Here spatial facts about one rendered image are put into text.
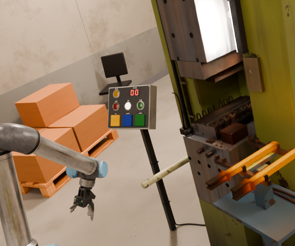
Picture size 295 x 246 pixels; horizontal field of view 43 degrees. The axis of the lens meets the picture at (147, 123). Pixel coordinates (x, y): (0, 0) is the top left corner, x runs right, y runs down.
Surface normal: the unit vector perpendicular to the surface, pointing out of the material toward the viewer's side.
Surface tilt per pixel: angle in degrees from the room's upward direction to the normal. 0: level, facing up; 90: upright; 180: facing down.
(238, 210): 0
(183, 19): 90
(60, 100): 90
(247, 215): 0
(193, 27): 90
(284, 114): 90
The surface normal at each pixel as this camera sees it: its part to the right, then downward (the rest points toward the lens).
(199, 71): -0.80, 0.41
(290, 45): 0.54, 0.18
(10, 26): 0.70, 0.09
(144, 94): -0.56, -0.05
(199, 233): -0.26, -0.89
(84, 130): 0.83, 0.00
